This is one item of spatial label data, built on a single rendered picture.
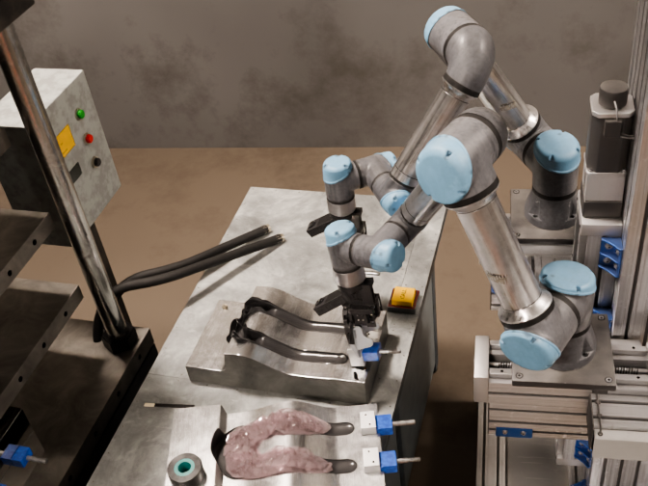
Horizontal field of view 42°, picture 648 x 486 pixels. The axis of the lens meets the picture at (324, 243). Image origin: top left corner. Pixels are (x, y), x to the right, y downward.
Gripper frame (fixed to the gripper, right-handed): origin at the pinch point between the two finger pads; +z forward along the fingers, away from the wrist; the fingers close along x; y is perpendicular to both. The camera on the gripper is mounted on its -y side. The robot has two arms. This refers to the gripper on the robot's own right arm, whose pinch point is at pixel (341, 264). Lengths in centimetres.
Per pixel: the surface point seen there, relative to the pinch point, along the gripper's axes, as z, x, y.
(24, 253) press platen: -32, -41, -67
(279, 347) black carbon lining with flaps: 5.4, -28.6, -10.5
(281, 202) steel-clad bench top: 15, 45, -35
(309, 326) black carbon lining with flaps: 7.3, -18.0, -5.5
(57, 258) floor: 95, 88, -176
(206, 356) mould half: 9.1, -31.6, -30.9
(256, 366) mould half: 5.5, -36.0, -14.6
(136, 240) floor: 95, 107, -142
